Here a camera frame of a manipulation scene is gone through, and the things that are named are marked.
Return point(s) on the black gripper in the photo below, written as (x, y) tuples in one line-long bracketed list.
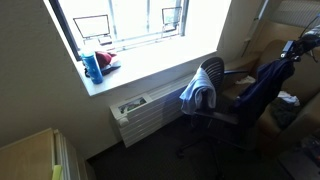
[(294, 50)]

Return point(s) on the black cloth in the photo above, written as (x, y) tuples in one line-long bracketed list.
[(251, 103)]

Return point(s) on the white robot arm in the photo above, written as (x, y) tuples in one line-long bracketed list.
[(312, 37)]

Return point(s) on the brown leather couch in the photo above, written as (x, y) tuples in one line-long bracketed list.
[(304, 83)]

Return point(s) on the small white cloth on couch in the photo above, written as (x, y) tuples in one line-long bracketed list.
[(289, 98)]

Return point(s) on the dark green cloth on couch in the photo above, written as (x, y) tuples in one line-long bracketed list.
[(283, 113)]

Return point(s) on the light blue shirt on chair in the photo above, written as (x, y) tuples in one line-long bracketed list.
[(200, 89)]

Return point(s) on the dark blue office chair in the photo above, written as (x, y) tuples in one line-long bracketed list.
[(222, 124)]

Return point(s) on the black robot cart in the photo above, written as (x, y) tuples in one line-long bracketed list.
[(301, 162)]

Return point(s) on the red cap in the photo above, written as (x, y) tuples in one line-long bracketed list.
[(104, 58)]

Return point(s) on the blue water bottle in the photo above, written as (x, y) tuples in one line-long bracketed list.
[(91, 64)]

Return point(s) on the yellow sticky note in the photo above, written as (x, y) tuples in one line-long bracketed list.
[(57, 172)]

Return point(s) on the wooden drawer cabinet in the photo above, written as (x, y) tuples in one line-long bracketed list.
[(33, 158)]

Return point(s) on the white wall heater unit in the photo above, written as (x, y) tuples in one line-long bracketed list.
[(144, 114)]

